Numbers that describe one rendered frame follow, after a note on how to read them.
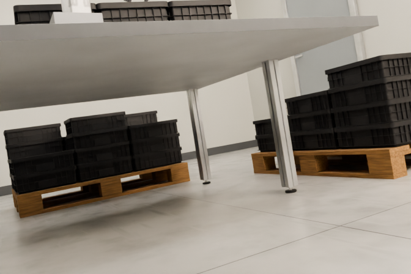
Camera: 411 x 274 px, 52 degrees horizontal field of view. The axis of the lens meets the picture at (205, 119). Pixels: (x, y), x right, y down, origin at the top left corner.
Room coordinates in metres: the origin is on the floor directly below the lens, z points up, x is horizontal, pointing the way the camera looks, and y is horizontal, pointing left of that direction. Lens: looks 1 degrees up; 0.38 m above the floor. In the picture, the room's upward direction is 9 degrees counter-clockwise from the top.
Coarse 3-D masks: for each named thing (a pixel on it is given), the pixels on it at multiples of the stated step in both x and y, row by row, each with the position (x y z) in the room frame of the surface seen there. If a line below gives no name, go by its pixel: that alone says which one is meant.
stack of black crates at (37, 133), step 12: (12, 132) 3.09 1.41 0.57; (24, 132) 3.14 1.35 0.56; (36, 132) 3.18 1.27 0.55; (48, 132) 3.21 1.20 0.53; (60, 132) 3.26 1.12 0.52; (12, 144) 3.09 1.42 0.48; (24, 144) 3.12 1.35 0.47; (36, 144) 3.17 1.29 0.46; (48, 144) 3.21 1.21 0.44; (60, 144) 3.25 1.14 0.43; (12, 156) 3.09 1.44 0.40; (24, 156) 3.13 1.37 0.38; (12, 180) 3.12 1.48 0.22
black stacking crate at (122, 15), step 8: (120, 8) 1.68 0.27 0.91; (128, 8) 1.70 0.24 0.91; (136, 8) 1.70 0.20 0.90; (144, 8) 1.72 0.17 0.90; (152, 8) 1.73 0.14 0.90; (160, 8) 1.75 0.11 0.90; (104, 16) 1.66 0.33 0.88; (112, 16) 1.66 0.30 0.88; (120, 16) 1.67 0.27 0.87; (128, 16) 1.69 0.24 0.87; (136, 16) 1.71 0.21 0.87; (144, 16) 1.71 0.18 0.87; (152, 16) 1.73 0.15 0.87; (160, 16) 1.74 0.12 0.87; (168, 16) 1.76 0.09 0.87
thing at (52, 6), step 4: (28, 4) 1.54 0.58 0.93; (32, 4) 1.54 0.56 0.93; (36, 4) 1.55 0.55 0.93; (40, 4) 1.55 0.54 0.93; (44, 4) 1.56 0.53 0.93; (48, 4) 1.57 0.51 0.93; (52, 4) 1.57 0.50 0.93; (56, 4) 1.58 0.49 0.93; (60, 4) 1.58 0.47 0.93; (92, 4) 1.63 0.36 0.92; (16, 8) 1.52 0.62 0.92; (20, 8) 1.53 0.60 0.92; (24, 8) 1.53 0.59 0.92; (28, 8) 1.54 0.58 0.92; (32, 8) 1.54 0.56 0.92; (36, 8) 1.55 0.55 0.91; (40, 8) 1.55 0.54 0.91; (44, 8) 1.56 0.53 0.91; (48, 8) 1.56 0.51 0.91; (52, 8) 1.57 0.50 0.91; (56, 8) 1.58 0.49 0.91; (60, 8) 1.58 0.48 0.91; (92, 8) 1.63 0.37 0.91; (96, 8) 1.65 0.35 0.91; (16, 12) 1.56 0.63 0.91
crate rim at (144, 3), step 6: (96, 6) 1.65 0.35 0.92; (102, 6) 1.64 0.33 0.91; (108, 6) 1.65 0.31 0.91; (114, 6) 1.66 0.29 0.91; (120, 6) 1.67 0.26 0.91; (126, 6) 1.68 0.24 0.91; (132, 6) 1.69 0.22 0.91; (138, 6) 1.70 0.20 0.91; (144, 6) 1.71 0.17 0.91; (150, 6) 1.72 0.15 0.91; (156, 6) 1.73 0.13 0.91; (162, 6) 1.74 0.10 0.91; (96, 12) 1.71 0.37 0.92
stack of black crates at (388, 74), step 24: (336, 72) 2.30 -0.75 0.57; (360, 72) 2.16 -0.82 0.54; (384, 72) 2.04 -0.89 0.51; (408, 72) 2.12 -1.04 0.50; (336, 96) 2.33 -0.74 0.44; (360, 96) 2.17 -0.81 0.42; (384, 96) 2.05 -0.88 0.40; (408, 96) 2.09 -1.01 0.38; (336, 120) 2.36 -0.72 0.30; (360, 120) 2.20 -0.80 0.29; (384, 120) 2.07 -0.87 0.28; (408, 120) 2.07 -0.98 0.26; (360, 144) 2.22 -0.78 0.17; (384, 144) 2.09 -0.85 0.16
